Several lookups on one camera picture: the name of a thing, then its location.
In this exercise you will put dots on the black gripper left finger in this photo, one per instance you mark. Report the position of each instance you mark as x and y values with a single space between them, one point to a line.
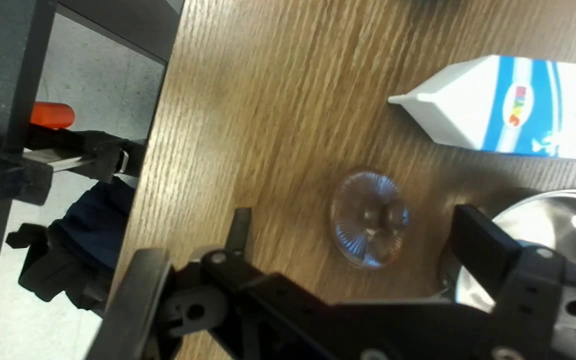
238 232

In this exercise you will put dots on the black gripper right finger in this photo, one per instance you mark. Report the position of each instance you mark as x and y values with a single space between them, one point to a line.
483 240

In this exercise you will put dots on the clear glass cup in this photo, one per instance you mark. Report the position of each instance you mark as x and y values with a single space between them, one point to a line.
371 219

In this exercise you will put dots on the small steel pot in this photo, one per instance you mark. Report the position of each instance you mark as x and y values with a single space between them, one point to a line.
560 223

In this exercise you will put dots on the blue white milk carton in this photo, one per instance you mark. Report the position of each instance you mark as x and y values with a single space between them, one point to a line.
501 106

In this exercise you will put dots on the dark blue cloth bundle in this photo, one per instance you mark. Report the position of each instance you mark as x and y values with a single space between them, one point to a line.
81 247

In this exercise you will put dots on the black clamp tool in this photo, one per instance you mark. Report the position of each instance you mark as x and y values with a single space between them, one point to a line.
91 152

